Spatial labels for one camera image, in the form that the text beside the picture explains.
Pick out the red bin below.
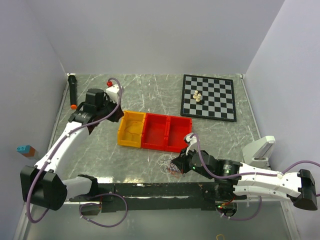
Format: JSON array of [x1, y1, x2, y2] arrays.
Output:
[[141, 113, 169, 151], [165, 116, 192, 153]]

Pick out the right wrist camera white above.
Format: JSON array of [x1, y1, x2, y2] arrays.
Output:
[[184, 132, 198, 155]]

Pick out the yellow plastic bin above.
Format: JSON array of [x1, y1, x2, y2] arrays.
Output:
[[117, 110, 146, 148]]

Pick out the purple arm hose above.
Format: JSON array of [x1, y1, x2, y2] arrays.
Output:
[[191, 132, 320, 223], [25, 77, 129, 228]]

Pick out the white thin cable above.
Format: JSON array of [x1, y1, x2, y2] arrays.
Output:
[[158, 153, 177, 175]]

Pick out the red bin right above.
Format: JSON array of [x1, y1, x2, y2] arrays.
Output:
[[165, 116, 192, 153]]

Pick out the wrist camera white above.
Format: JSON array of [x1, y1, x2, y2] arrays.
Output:
[[184, 132, 198, 155], [105, 84, 124, 104]]

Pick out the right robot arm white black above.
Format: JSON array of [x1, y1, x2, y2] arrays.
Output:
[[172, 149, 318, 211]]

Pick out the white stand device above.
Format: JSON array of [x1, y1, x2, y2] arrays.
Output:
[[242, 135, 276, 168]]

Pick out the black marker orange cap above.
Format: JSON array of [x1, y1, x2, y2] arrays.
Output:
[[67, 74, 78, 110]]

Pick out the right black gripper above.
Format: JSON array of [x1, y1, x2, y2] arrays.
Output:
[[171, 146, 214, 180]]

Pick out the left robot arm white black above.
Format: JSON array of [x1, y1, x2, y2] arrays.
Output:
[[20, 84, 124, 211]]

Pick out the blue orange toy block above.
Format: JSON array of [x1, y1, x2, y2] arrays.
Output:
[[16, 145, 40, 161]]

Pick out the white chess piece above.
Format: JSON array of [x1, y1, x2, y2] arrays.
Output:
[[193, 90, 199, 99], [196, 93, 202, 102]]

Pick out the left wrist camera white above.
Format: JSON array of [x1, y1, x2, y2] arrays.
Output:
[[105, 84, 124, 104]]

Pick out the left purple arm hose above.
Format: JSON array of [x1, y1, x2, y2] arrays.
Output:
[[25, 77, 129, 228]]

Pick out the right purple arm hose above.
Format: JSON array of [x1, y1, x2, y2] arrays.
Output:
[[191, 132, 320, 223]]

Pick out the aluminium rail frame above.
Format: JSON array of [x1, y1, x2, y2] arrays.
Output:
[[14, 183, 301, 240]]

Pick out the red bin middle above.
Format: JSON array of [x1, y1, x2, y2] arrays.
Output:
[[141, 113, 169, 151]]

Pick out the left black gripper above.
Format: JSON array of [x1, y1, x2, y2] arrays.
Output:
[[96, 96, 124, 123]]

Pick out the black white chessboard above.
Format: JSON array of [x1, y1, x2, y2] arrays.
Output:
[[180, 74, 237, 122]]

